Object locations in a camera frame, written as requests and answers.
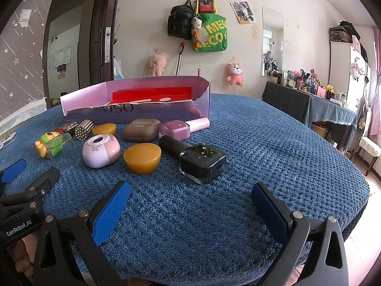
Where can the white stool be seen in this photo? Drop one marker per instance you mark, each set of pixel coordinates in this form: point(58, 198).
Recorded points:
point(370, 147)

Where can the pink round case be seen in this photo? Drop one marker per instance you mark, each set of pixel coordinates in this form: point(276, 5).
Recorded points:
point(101, 153)

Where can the green tote bag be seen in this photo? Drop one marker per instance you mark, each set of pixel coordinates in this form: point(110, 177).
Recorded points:
point(214, 35)

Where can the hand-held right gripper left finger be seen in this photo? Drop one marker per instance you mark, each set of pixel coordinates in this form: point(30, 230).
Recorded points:
point(111, 211)

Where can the metal door lock plate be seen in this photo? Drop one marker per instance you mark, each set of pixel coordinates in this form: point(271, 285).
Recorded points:
point(108, 44)

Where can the pink curtain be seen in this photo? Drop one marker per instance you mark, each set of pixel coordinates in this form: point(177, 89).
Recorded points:
point(375, 80)

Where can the small orange dome soap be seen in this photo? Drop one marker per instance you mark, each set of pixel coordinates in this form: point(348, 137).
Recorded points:
point(104, 129)

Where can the red round ball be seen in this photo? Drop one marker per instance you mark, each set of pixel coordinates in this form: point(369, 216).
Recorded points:
point(59, 131)

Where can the table with blue cloth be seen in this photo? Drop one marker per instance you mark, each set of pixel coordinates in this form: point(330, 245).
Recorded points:
point(291, 104)

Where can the white plastic bag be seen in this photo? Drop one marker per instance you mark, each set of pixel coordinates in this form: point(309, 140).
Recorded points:
point(118, 70)

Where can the brown eyeshadow case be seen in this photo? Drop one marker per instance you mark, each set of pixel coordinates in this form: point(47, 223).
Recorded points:
point(140, 132)

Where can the row of cosmetic bottles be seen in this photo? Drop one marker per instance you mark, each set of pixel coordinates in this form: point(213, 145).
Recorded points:
point(306, 82)

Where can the black clothing pile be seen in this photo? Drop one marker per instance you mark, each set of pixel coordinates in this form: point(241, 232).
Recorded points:
point(351, 28)

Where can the pink pig plush toy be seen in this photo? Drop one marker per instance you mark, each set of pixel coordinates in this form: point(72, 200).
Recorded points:
point(157, 64)

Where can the clear glass cup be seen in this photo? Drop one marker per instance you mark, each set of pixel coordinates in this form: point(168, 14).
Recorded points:
point(69, 155)

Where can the photo wall poster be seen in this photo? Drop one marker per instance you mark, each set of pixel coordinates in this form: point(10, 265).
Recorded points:
point(242, 10)

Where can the white wardrobe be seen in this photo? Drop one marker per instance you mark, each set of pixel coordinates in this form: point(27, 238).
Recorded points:
point(342, 68)

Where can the white card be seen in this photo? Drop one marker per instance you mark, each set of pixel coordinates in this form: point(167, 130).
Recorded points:
point(7, 140)

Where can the large orange dome soap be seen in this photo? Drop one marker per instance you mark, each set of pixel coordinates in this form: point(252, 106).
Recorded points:
point(142, 158)

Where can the lilac cardboard box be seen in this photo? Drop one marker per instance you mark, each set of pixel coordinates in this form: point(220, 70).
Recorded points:
point(86, 95)

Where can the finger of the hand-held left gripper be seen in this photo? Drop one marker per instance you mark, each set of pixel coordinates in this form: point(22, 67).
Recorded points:
point(44, 181)
point(13, 169)

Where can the pink bear plush toy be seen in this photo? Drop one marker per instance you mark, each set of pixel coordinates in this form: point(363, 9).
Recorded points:
point(235, 74)

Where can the red tassel charm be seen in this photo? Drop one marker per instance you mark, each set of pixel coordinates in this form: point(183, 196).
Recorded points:
point(196, 40)

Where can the white paper sticker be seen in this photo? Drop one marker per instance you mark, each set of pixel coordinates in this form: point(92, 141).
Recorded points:
point(24, 16)

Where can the wicker basket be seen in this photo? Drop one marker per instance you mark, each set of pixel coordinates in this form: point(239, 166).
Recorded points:
point(319, 130)

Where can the hallway notice papers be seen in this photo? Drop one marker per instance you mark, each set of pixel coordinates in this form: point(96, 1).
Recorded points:
point(59, 58)

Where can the leopard print bag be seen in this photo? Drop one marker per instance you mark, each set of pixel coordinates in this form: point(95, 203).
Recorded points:
point(340, 34)

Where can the black nail polish bottle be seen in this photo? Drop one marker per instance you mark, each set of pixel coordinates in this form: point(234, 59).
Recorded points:
point(202, 161)

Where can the dark brown door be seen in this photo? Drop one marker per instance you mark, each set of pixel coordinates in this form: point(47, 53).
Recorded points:
point(101, 15)

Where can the black backpack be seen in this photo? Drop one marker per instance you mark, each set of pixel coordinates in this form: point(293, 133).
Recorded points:
point(180, 20)

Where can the gold studded cylinder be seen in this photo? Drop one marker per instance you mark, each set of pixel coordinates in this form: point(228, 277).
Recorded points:
point(84, 129)

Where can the person's left hand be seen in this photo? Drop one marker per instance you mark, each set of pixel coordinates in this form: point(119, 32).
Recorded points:
point(25, 256)

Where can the small red bag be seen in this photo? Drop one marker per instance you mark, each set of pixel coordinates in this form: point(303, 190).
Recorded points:
point(205, 5)

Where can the wall mirror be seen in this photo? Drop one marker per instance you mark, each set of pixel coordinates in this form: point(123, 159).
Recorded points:
point(272, 41)

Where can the green object by doorway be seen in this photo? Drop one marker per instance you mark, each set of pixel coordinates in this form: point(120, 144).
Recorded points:
point(55, 102)

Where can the green yellow toy figure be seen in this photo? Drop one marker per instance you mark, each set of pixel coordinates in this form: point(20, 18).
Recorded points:
point(44, 143)

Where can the panda plush charm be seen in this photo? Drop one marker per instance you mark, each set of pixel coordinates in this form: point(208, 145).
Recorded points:
point(197, 23)

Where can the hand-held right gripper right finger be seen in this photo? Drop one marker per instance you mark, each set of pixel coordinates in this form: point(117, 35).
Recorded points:
point(269, 211)

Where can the pink nail polish bottle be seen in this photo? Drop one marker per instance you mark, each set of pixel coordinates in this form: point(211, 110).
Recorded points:
point(174, 128)

